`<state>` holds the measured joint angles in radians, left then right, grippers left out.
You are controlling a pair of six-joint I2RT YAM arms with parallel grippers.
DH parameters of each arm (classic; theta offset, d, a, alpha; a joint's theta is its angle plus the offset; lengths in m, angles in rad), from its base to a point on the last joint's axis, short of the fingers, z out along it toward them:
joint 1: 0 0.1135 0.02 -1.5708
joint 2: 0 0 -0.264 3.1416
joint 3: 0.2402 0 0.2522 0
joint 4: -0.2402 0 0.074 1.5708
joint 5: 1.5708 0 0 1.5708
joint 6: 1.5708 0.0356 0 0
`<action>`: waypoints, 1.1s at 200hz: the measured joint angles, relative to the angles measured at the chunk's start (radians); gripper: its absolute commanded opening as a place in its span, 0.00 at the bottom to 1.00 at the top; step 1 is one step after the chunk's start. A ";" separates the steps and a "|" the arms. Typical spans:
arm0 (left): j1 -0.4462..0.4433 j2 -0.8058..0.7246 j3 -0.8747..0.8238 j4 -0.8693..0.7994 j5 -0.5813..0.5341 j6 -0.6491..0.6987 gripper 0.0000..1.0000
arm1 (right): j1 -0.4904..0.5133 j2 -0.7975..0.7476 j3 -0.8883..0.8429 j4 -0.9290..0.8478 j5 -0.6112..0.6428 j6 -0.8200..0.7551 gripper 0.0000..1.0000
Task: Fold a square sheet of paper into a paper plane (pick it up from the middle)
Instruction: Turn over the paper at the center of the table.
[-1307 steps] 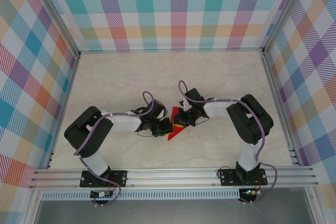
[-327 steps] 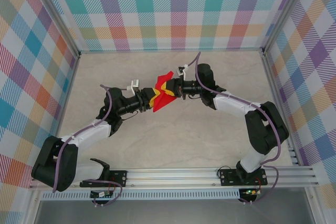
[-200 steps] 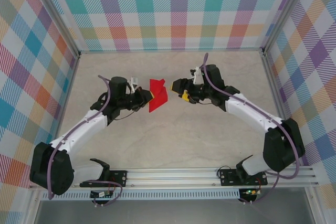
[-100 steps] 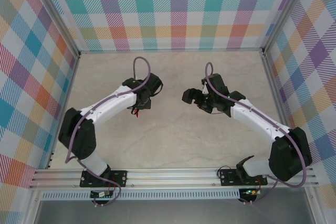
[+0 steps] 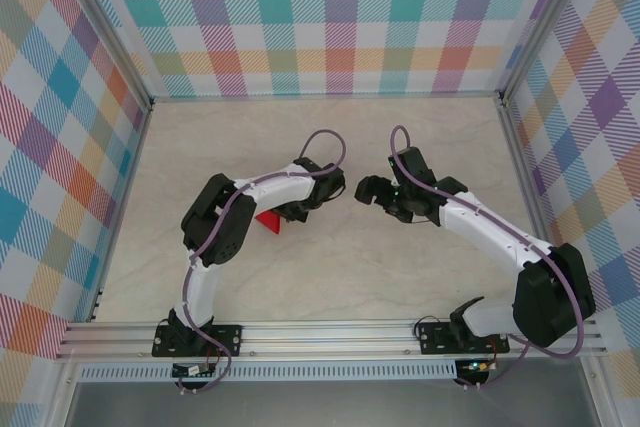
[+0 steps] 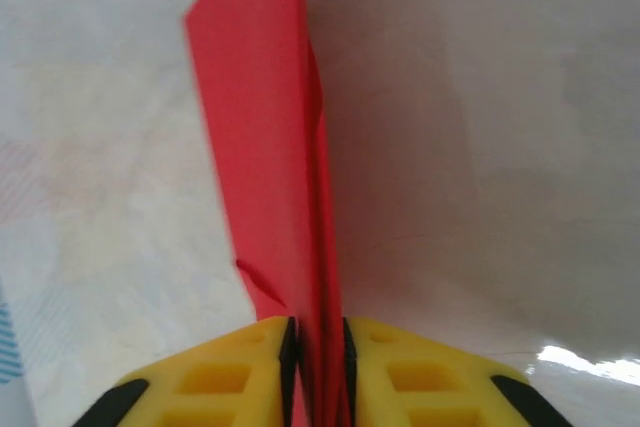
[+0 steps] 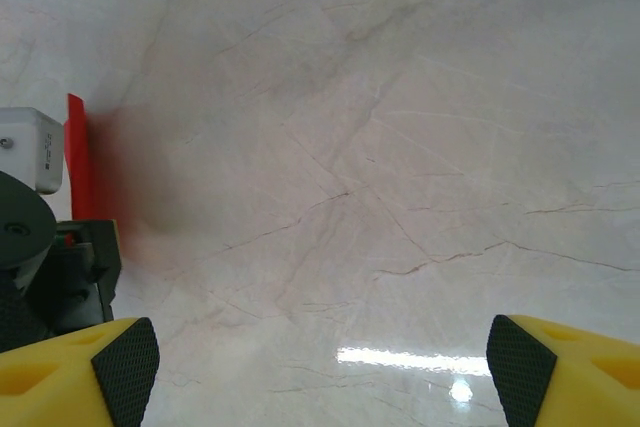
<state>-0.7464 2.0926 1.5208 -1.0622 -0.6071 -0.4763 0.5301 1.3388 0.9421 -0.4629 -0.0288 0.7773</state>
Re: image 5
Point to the red paper sheet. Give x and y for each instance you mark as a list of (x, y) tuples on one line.
[(270, 224)]

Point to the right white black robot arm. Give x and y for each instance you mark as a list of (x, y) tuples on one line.
[(550, 302)]

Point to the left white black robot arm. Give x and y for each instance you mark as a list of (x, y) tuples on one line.
[(215, 227)]

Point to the small circuit board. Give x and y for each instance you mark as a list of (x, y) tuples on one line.
[(190, 371), (477, 366)]

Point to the grey metal panel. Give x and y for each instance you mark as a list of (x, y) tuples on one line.
[(325, 404)]

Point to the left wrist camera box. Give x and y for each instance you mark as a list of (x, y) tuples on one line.
[(334, 181)]

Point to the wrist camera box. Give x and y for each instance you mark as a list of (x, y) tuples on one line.
[(334, 181), (409, 163)]

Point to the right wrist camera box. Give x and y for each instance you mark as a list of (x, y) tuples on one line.
[(409, 163)]

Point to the aluminium back rail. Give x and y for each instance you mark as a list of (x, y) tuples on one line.
[(325, 97)]

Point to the aluminium side rail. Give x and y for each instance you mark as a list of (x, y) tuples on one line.
[(132, 172), (524, 172)]

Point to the aluminium mounting rail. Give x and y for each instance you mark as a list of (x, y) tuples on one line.
[(325, 342)]

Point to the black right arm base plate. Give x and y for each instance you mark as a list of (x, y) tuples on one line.
[(432, 339)]

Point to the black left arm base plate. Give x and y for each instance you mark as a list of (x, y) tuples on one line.
[(227, 339)]

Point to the aluminium frame post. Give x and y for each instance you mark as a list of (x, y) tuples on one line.
[(541, 22), (108, 22)]

